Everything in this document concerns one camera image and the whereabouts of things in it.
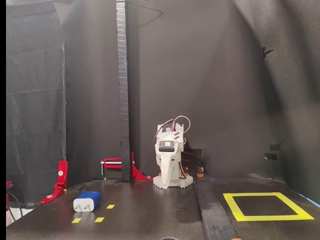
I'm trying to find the red screw clamp silver bar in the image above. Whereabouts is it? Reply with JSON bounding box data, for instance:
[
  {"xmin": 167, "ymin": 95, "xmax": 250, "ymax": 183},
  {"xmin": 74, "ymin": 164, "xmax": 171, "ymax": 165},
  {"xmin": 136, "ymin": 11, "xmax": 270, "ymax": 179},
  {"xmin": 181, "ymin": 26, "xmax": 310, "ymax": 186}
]
[{"xmin": 100, "ymin": 157, "xmax": 123, "ymax": 176}]

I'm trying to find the yellow tape square outline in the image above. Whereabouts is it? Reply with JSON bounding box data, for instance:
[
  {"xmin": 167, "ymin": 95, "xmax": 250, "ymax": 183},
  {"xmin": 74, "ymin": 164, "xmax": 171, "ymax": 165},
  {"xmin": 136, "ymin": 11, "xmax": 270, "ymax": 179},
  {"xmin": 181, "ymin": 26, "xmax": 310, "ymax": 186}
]
[{"xmin": 222, "ymin": 192, "xmax": 315, "ymax": 223}]

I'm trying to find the thin black wire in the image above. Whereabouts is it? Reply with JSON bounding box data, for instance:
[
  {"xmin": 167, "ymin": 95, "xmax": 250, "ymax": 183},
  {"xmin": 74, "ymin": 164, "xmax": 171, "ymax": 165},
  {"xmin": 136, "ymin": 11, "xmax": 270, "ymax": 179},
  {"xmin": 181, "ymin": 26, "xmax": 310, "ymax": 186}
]
[{"xmin": 126, "ymin": 1, "xmax": 165, "ymax": 27}]

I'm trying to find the black mesh curtain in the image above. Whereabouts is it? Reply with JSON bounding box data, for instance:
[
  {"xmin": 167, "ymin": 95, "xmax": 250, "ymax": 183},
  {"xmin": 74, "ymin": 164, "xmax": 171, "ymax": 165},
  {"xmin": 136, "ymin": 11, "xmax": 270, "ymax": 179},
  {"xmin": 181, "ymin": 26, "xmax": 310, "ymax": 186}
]
[{"xmin": 6, "ymin": 2, "xmax": 67, "ymax": 208}]

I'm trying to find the red metal corner bracket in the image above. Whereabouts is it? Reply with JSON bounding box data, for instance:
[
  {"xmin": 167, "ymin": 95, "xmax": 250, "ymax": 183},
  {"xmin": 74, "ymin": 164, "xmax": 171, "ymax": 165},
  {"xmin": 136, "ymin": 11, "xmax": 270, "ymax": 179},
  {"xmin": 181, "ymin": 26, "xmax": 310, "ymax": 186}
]
[
  {"xmin": 131, "ymin": 151, "xmax": 155, "ymax": 181},
  {"xmin": 39, "ymin": 160, "xmax": 69, "ymax": 204}
]

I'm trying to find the black backdrop clip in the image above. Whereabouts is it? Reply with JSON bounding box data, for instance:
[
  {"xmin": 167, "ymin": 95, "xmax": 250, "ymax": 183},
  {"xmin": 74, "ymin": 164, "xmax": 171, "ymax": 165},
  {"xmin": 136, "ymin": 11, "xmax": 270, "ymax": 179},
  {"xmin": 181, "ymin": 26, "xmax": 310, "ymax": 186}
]
[{"xmin": 261, "ymin": 46, "xmax": 275, "ymax": 59}]

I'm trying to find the red white wrist servo cable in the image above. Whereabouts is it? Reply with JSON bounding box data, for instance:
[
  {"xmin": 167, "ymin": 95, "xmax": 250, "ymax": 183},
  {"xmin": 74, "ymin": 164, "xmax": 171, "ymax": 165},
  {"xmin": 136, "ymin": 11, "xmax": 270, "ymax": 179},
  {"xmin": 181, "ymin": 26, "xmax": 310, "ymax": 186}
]
[{"xmin": 174, "ymin": 115, "xmax": 192, "ymax": 146}]

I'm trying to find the black foam board post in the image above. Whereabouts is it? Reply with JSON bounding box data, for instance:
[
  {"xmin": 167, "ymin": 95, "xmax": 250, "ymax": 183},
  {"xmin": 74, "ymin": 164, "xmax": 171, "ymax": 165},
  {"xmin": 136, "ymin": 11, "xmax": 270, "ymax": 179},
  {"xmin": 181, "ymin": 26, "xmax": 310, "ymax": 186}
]
[{"xmin": 116, "ymin": 0, "xmax": 132, "ymax": 182}]

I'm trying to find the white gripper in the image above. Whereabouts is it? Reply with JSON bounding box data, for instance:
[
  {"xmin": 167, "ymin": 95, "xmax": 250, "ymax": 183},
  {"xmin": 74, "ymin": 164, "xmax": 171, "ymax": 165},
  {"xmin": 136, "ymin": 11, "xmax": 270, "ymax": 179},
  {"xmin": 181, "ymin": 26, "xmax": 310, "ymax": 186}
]
[{"xmin": 154, "ymin": 139, "xmax": 182, "ymax": 190}]

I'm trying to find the thin black cable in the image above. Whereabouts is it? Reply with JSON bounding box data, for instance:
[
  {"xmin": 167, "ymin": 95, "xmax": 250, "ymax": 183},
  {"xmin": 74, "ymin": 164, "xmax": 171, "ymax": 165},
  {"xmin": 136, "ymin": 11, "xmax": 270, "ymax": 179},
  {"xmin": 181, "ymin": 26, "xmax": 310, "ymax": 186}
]
[{"xmin": 6, "ymin": 192, "xmax": 24, "ymax": 222}]

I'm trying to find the blue and white charger block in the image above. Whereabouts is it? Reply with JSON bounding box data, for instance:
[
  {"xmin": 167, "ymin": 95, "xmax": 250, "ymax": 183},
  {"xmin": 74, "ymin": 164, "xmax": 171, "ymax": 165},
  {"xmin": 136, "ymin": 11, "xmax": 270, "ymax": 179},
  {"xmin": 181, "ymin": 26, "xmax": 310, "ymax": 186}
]
[{"xmin": 72, "ymin": 191, "xmax": 102, "ymax": 213}]

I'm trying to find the red white gripper servo cable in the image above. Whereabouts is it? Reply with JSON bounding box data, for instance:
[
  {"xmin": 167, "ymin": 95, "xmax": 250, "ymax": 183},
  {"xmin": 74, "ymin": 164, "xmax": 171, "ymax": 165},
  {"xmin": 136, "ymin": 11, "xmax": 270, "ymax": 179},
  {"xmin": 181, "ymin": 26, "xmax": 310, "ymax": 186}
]
[{"xmin": 152, "ymin": 120, "xmax": 168, "ymax": 147}]

